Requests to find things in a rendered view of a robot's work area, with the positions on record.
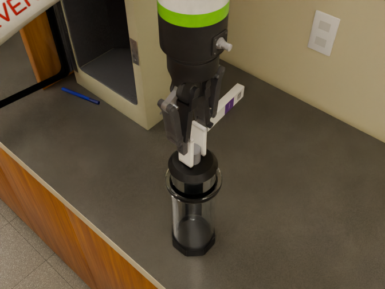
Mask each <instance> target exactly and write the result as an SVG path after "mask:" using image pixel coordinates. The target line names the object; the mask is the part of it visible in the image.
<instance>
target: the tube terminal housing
mask: <svg viewBox="0 0 385 289"><path fill-rule="evenodd" d="M60 1H61V6H62V10H63V13H64V17H65V22H66V26H67V29H68V33H69V38H70V42H71V44H72V40H71V37H70V32H69V28H68V24H67V21H66V16H65V12H64V8H63V5H62V0H60ZM124 2H125V10H126V15H127V24H128V32H129V41H130V38H131V39H133V40H135V41H136V42H137V52H138V58H139V66H138V65H136V64H135V63H133V61H132V63H133V72H134V77H135V85H136V94H137V105H134V104H132V103H131V102H129V101H128V100H126V99H125V98H123V97H121V96H120V95H118V94H117V93H116V92H114V91H112V90H111V89H109V88H108V87H106V86H105V85H103V84H102V83H100V82H98V81H97V80H95V79H94V78H92V77H90V76H89V75H88V74H86V73H85V72H83V71H82V70H81V69H80V68H79V66H78V64H77V60H76V56H75V53H74V49H73V44H72V49H73V53H74V57H75V60H76V65H77V69H78V72H76V71H75V70H74V74H75V77H76V81H77V83H78V84H80V85H81V86H83V87H84V88H86V89H87V90H88V91H90V92H91V93H93V94H94V95H96V96H97V97H99V98H100V99H102V100H103V101H105V102H106V103H108V104H109V105H111V106H112V107H114V108H115V109H117V110H118V111H120V112H121V113H122V114H124V115H125V116H127V117H129V118H130V119H132V120H133V121H134V122H136V123H137V124H139V125H141V126H142V127H143V128H145V129H146V130H149V129H150V128H152V127H153V126H154V125H156V124H157V123H159V122H160V121H161V120H162V119H163V115H162V110H161V109H160V108H159V107H158V105H157V103H158V101H159V99H163V100H166V98H167V97H168V96H169V94H170V85H171V82H172V79H171V76H170V74H169V72H168V69H167V56H166V54H165V53H164V52H163V51H162V49H161V48H160V43H159V26H158V8H157V0H124Z"/></svg>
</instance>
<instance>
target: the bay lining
mask: <svg viewBox="0 0 385 289"><path fill-rule="evenodd" d="M62 5H63V8H64V12H65V16H66V21H67V24H68V28H69V32H70V37H71V40H72V44H73V49H74V53H75V56H76V60H77V64H78V66H79V68H80V67H82V66H83V65H85V64H87V63H89V62H90V61H92V60H94V59H96V58H97V57H99V56H101V55H102V54H104V53H106V52H107V51H109V50H111V49H113V48H130V47H131V46H130V41H129V32H128V24H127V15H126V10H125V2H124V0H62Z"/></svg>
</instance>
